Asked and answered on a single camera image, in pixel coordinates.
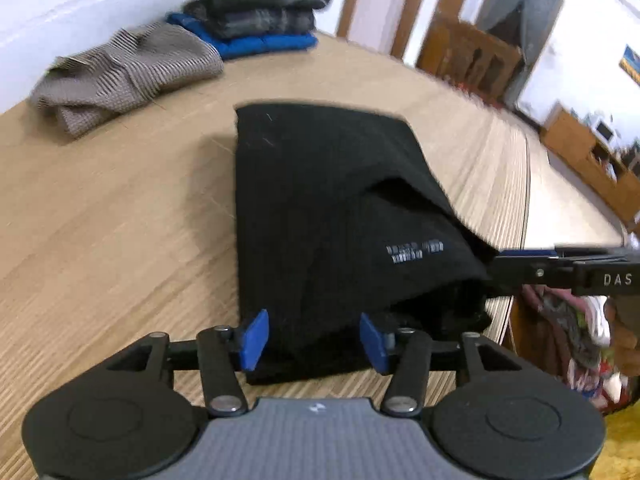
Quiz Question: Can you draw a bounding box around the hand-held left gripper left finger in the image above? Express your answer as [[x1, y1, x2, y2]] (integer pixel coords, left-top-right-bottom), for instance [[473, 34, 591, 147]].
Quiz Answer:
[[102, 309, 271, 417]]

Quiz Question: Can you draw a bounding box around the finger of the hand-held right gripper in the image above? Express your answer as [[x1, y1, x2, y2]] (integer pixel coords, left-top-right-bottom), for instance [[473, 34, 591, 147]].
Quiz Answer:
[[499, 246, 592, 262], [491, 257, 576, 295]]

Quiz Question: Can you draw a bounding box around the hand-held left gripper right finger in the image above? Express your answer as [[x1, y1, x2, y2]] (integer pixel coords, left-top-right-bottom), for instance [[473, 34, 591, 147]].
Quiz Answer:
[[359, 311, 524, 416]]

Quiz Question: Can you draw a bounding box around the thick black sweater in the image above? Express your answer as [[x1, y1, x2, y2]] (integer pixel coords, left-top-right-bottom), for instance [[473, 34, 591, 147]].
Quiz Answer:
[[234, 102, 501, 386]]

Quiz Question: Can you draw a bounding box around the pile of colourful clothes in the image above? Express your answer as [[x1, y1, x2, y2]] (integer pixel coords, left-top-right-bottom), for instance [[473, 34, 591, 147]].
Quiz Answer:
[[520, 284, 626, 403]]

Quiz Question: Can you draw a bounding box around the person's right hand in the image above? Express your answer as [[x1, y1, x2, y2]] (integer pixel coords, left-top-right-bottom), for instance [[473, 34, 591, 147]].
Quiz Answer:
[[604, 296, 640, 377]]

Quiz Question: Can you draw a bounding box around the wooden cabinet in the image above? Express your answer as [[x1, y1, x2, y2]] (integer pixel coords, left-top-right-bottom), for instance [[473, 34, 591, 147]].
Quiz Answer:
[[539, 101, 640, 233]]

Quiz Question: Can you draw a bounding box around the wooden chair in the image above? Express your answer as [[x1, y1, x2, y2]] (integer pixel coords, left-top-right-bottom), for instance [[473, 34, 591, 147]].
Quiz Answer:
[[416, 12, 524, 106]]

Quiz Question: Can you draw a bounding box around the grey door curtain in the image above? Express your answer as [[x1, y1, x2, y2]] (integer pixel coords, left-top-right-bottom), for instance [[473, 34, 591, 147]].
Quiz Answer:
[[475, 0, 564, 111]]

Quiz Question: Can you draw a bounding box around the houndstooth shirt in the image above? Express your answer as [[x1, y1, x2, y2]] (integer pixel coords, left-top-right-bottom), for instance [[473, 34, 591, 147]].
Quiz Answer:
[[30, 22, 224, 138]]

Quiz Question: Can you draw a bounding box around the blue garment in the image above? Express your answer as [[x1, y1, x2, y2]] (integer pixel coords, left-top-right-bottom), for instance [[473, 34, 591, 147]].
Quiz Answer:
[[167, 12, 318, 61]]

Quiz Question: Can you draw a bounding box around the wall picture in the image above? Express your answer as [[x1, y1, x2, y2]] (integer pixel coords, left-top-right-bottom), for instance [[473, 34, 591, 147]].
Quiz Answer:
[[618, 45, 640, 85]]

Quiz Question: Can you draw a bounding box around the wooden door frame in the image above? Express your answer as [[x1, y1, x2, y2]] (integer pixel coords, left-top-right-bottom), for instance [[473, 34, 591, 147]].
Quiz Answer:
[[336, 0, 437, 59]]

